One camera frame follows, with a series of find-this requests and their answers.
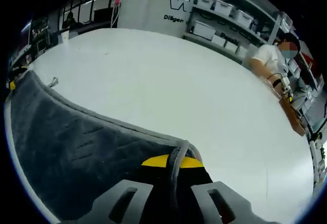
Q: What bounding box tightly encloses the brown wooden tray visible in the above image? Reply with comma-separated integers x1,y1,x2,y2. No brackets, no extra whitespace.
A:
279,95,307,137

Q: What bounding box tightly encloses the grey shelf unit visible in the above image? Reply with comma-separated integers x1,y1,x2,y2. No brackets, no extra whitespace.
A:
182,0,327,133

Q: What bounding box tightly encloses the grey towel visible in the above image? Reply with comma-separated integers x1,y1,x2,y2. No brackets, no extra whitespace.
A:
5,69,204,222

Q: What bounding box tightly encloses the row of white storage boxes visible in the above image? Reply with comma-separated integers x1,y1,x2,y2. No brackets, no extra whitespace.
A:
193,0,317,102

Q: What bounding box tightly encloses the black monitor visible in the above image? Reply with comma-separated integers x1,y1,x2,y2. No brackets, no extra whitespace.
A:
93,7,113,27

